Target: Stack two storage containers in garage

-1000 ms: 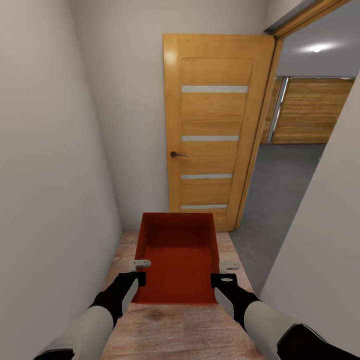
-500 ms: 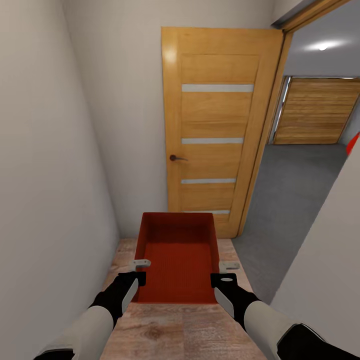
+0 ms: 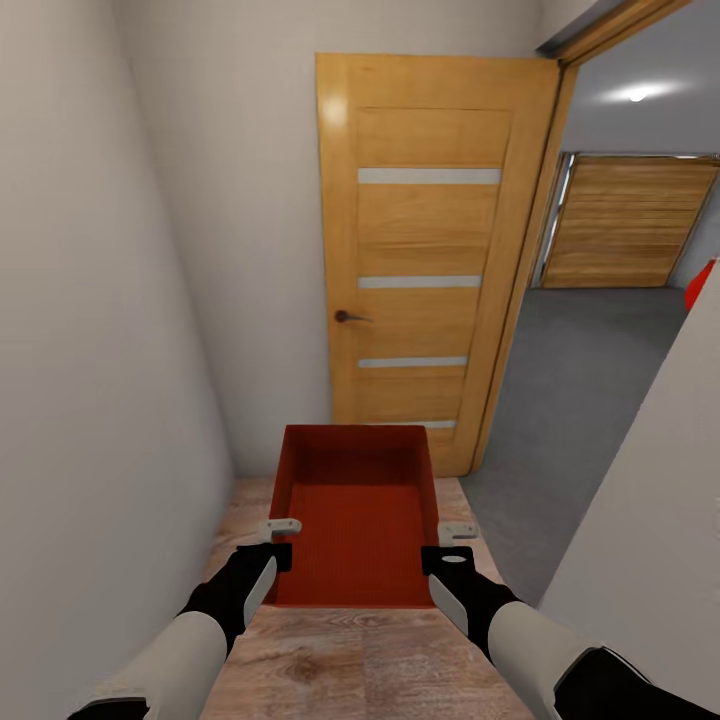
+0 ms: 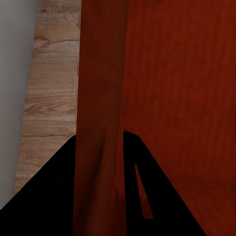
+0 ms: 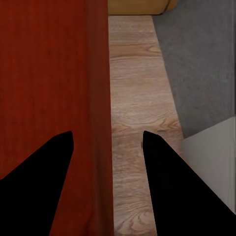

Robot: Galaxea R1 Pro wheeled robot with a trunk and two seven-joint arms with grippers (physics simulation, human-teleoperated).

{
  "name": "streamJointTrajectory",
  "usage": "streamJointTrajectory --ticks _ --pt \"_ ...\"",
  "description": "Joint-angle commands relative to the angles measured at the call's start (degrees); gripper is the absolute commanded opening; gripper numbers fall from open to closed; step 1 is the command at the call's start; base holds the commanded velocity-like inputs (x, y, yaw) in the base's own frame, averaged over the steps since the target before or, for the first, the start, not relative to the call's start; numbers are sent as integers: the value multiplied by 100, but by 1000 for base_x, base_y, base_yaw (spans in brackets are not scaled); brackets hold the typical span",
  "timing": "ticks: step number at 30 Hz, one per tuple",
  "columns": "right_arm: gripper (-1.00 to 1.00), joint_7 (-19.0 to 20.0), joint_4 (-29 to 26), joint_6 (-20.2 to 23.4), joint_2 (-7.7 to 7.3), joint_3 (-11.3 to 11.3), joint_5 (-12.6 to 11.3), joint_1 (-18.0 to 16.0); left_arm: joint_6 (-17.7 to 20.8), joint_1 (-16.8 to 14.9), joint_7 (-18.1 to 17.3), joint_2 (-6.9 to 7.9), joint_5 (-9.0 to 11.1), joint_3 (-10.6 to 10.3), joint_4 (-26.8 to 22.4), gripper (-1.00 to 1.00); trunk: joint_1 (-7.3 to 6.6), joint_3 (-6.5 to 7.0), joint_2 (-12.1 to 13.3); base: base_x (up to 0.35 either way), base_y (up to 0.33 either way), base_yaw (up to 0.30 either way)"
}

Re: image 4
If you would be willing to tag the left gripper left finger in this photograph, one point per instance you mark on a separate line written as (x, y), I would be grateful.
(44, 206)

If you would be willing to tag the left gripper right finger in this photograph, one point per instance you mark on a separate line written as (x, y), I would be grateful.
(171, 215)

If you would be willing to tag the storage box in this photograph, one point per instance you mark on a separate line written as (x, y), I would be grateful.
(164, 70)

